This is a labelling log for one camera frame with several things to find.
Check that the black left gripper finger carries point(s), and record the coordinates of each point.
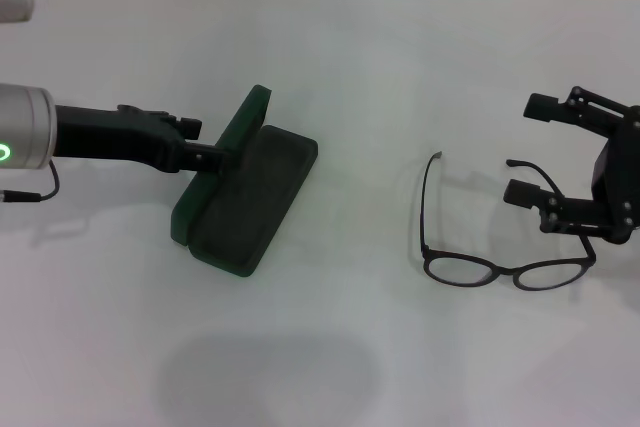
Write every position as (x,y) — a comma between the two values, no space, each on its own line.
(189,128)
(207,157)

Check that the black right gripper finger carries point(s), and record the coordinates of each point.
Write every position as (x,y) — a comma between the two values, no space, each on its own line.
(545,108)
(522,194)

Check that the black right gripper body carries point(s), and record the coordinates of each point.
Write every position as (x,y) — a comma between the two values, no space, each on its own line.
(620,182)

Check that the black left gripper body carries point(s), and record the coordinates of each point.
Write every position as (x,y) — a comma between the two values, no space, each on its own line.
(125,139)

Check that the green glasses case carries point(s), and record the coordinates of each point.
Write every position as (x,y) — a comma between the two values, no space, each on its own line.
(250,187)

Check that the black glasses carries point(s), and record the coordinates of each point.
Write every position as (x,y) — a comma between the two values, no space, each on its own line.
(506,271)

